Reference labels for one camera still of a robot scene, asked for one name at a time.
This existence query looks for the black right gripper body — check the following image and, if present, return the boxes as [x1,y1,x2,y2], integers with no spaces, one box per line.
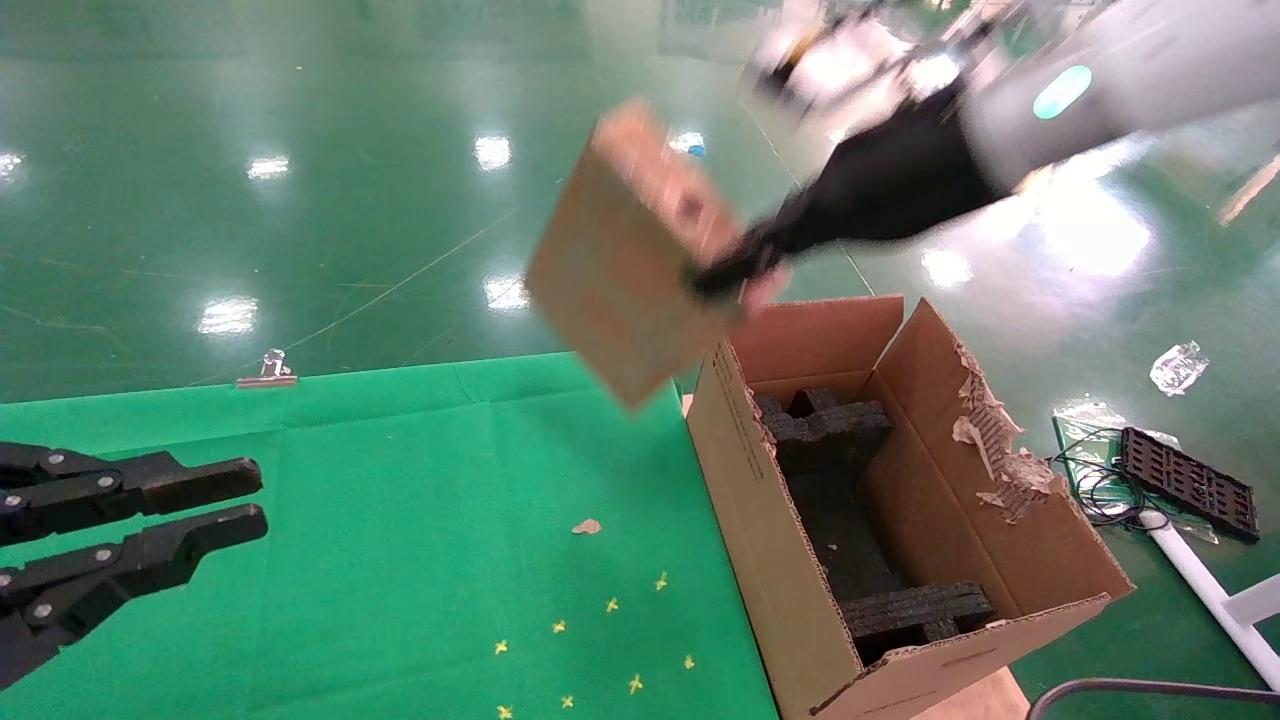
[780,85,1011,251]

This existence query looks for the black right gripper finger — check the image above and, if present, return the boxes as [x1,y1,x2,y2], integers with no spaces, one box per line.
[688,215,801,299]

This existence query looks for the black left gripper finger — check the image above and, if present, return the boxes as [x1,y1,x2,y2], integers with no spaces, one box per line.
[0,503,269,691]
[0,443,264,548]

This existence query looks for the brown cardboard box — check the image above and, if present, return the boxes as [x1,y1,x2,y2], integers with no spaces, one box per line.
[525,98,791,411]

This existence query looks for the large open cardboard carton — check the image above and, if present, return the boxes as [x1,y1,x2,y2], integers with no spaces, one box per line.
[685,293,1136,720]

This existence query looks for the silver binder clip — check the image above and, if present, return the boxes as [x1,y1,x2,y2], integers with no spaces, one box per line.
[235,350,299,389]

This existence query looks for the green table cloth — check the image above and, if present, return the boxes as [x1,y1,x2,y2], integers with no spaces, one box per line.
[0,352,781,720]

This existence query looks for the black foam base sheet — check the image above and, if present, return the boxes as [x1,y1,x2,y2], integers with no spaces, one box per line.
[785,460,906,601]

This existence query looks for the clear plastic bag green print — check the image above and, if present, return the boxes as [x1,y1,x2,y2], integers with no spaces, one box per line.
[1052,400,1181,521]

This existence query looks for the crumpled clear plastic bag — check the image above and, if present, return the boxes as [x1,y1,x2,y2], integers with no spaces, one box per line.
[1148,340,1209,396]

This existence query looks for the black grid tray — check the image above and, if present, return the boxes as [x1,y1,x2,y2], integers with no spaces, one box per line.
[1117,427,1261,544]

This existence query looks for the white table leg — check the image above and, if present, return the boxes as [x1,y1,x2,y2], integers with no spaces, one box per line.
[1145,510,1280,691]

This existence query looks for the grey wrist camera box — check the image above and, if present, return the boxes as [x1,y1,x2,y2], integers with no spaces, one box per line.
[790,20,901,101]

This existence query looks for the thin black wire bundle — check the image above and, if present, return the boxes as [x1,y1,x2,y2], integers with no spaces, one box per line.
[1048,428,1171,529]

